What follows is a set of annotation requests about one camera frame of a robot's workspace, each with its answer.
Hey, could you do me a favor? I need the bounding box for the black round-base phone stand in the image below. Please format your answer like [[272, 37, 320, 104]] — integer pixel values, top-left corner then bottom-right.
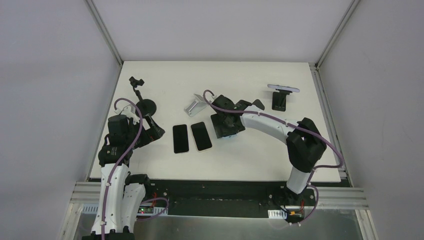
[[129, 76, 157, 117]]

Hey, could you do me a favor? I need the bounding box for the cream phone black screen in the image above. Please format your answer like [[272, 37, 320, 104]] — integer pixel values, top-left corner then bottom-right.
[[190, 121, 213, 152]]

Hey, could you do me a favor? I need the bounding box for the lavender phone black screen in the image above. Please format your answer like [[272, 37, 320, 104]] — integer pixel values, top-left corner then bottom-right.
[[172, 124, 189, 154]]

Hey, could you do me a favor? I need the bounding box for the white folding phone stand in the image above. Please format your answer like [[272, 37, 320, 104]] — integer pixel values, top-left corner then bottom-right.
[[184, 94, 209, 117]]

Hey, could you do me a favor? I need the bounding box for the lavender phone seen edge-on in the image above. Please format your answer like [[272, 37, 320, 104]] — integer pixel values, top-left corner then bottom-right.
[[267, 84, 300, 93]]

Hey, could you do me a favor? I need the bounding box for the light blue phone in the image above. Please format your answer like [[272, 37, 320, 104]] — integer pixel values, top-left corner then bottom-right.
[[222, 133, 238, 139]]

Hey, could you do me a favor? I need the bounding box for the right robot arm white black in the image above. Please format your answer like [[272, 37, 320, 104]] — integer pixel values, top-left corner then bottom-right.
[[209, 95, 327, 205]]

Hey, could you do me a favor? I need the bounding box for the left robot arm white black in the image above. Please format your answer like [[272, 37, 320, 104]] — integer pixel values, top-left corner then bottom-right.
[[82, 113, 165, 240]]

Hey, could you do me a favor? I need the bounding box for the wooden round-base phone stand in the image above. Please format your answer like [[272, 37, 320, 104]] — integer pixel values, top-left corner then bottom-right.
[[252, 99, 265, 111]]

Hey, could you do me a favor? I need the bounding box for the black folding phone stand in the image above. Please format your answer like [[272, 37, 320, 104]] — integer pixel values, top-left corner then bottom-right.
[[271, 90, 292, 112]]

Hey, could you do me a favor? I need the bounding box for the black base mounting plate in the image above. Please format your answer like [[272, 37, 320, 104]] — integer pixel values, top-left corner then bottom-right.
[[132, 178, 299, 220]]

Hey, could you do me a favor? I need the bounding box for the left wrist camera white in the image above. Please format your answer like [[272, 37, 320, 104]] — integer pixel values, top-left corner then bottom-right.
[[117, 104, 140, 125]]

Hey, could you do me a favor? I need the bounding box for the left white cable duct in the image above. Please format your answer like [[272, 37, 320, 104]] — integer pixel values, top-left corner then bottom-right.
[[81, 203, 169, 217]]

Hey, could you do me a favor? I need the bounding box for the white cable duct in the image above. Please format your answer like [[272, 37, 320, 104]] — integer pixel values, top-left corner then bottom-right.
[[81, 203, 169, 217], [267, 209, 288, 220]]

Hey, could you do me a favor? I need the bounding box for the right white cable duct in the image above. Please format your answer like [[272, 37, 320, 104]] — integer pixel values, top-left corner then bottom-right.
[[267, 209, 288, 220]]

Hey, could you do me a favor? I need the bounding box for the orange connector with wires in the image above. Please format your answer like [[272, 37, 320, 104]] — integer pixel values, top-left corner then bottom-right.
[[286, 211, 304, 227]]

